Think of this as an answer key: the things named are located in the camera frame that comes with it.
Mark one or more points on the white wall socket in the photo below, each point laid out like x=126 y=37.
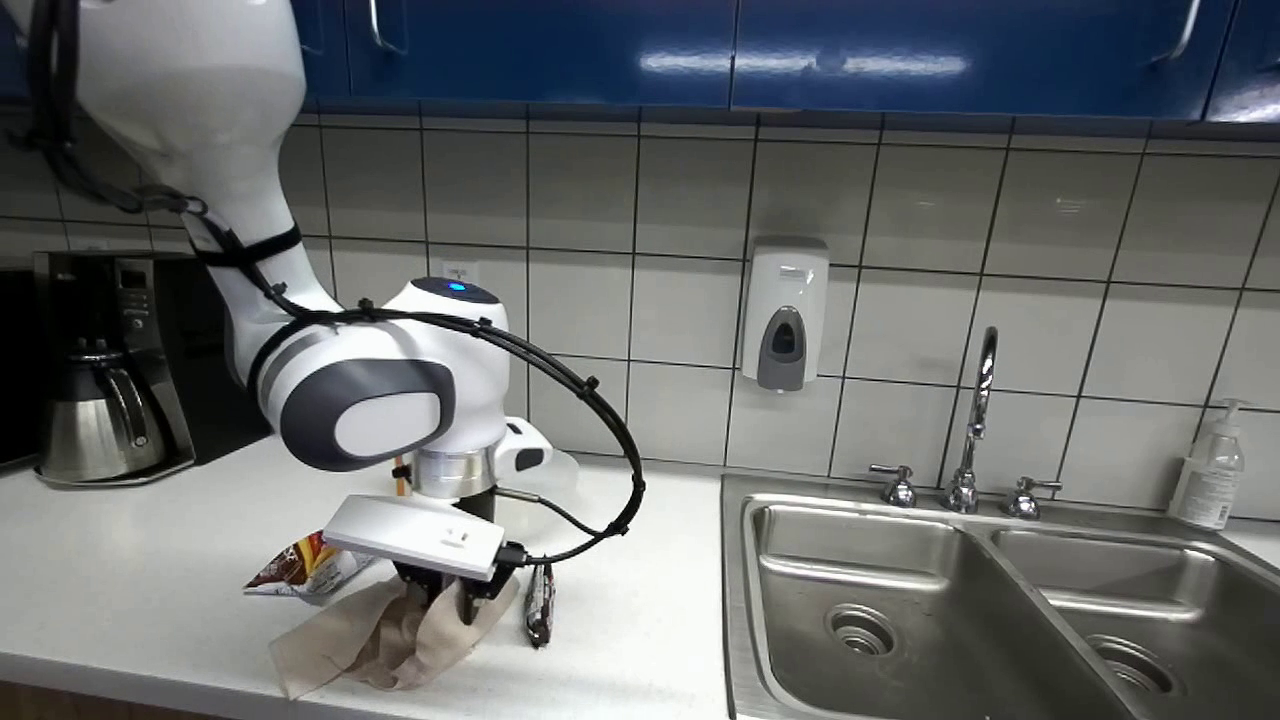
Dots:
x=462 y=269

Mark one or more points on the clear pump bottle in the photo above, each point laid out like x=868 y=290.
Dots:
x=1208 y=480

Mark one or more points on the blue cabinet door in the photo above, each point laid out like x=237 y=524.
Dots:
x=980 y=50
x=1250 y=60
x=550 y=45
x=322 y=45

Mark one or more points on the black coffee maker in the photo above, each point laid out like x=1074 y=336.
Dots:
x=150 y=340

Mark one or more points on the dark candy bar wrapper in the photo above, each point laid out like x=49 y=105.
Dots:
x=540 y=605

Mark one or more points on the steel double sink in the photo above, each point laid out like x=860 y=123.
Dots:
x=900 y=560

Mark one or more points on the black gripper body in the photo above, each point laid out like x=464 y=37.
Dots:
x=425 y=575

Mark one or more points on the black appliance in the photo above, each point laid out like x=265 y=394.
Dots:
x=15 y=370

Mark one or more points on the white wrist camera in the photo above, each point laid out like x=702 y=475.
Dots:
x=410 y=530

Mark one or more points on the chrome tap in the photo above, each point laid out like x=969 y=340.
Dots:
x=978 y=400

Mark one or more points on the beige paper towel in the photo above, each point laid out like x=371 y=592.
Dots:
x=380 y=640

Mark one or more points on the white wall soap dispenser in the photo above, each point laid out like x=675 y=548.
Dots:
x=785 y=310

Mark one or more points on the red and white snack packet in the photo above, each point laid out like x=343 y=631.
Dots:
x=300 y=572

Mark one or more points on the steel coffee carafe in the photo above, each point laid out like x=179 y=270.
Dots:
x=95 y=425

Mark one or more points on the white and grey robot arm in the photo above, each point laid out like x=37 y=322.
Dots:
x=200 y=90

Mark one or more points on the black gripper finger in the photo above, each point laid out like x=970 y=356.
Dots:
x=472 y=608
x=420 y=595

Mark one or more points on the blue wall cabinet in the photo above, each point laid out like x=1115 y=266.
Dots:
x=800 y=50

